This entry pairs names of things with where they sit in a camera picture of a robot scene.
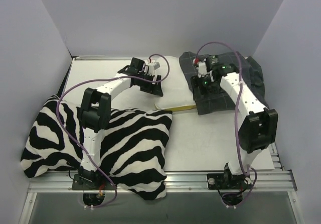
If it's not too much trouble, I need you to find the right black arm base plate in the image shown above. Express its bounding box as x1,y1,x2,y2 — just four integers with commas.
207,173,252,190

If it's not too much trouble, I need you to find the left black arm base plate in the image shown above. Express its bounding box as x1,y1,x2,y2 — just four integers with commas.
71,174,114,191

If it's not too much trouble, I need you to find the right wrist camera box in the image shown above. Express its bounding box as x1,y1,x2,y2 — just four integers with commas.
197,60,209,78

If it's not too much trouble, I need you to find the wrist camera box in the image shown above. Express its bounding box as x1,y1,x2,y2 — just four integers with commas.
146,62,160,74
197,60,209,78

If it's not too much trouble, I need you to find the aluminium rail frame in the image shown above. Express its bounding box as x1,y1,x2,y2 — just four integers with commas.
19,55,299,224

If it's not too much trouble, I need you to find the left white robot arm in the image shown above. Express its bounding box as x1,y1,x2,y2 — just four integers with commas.
78,58,164,189

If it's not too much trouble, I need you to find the white pillow with yellow edge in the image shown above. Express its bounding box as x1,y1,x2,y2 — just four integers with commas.
147,56,196,111

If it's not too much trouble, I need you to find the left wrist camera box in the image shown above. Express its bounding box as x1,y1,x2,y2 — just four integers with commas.
146,62,160,74

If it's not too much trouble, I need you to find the zebra striped cushion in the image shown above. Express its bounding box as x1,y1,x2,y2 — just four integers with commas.
20,95,173,200

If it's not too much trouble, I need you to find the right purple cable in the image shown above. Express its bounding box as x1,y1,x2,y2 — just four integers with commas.
195,42,257,207

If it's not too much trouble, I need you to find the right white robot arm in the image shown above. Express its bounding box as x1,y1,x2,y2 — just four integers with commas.
191,56,278,188

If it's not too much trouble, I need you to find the dark grey checked pillowcase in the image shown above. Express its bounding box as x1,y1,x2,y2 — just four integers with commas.
179,52,268,115

